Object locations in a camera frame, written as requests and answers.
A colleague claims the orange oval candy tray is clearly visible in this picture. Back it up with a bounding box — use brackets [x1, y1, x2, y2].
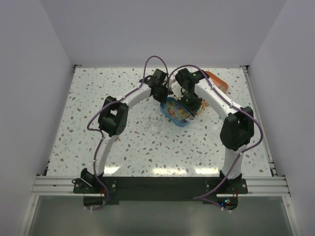
[205, 71, 228, 93]

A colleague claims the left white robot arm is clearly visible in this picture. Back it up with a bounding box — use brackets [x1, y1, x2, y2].
[81, 69, 169, 193]

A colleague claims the blue oval candy tray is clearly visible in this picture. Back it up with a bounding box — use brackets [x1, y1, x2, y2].
[160, 97, 191, 127]

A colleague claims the aluminium frame rail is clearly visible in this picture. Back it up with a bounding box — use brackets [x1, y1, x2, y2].
[19, 176, 292, 236]

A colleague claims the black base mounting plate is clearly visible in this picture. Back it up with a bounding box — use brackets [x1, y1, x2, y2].
[72, 177, 248, 209]

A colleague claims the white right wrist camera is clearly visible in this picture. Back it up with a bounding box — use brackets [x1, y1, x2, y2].
[171, 79, 182, 99]

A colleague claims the clear glass jar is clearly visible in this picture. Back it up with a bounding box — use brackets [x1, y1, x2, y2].
[148, 112, 162, 134]

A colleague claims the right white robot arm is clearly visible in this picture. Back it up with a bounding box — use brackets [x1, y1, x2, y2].
[172, 68, 254, 193]

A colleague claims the purple cable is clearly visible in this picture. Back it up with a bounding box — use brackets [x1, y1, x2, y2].
[87, 55, 173, 211]
[167, 64, 265, 209]

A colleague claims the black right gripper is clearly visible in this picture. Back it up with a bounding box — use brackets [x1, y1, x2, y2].
[177, 91, 203, 117]

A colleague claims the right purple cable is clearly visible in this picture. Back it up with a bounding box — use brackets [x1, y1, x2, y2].
[167, 64, 265, 209]

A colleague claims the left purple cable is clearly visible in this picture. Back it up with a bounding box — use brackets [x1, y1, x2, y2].
[87, 55, 173, 211]

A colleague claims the yellow oval candy tray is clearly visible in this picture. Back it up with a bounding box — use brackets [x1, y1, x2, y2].
[195, 100, 206, 117]

